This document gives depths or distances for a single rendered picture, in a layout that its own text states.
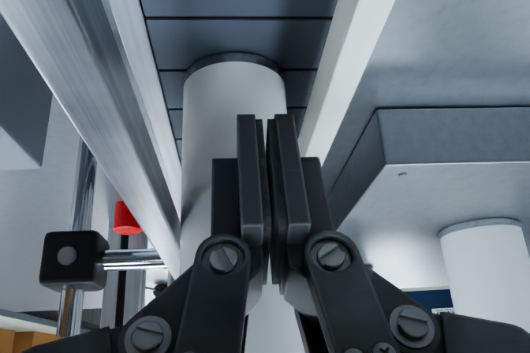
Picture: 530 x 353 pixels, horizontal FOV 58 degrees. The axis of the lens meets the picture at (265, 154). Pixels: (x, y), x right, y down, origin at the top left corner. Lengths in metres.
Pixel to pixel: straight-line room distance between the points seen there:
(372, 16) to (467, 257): 0.43
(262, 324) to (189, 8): 0.13
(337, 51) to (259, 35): 0.05
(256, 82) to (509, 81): 0.23
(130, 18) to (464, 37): 0.21
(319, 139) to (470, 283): 0.36
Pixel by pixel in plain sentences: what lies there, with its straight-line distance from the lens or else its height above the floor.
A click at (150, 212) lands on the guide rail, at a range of 0.18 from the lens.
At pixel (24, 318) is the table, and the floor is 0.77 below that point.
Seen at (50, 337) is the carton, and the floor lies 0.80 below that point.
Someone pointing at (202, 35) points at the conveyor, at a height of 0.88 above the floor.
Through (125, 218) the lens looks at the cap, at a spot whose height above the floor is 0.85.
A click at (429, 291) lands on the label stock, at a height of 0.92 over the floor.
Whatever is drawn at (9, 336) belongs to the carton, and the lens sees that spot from 2.88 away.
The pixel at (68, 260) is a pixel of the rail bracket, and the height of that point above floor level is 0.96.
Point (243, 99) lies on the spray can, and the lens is 0.21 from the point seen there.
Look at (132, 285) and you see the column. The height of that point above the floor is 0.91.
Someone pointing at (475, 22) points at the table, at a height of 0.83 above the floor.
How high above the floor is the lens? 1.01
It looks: 24 degrees down
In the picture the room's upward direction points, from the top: 177 degrees clockwise
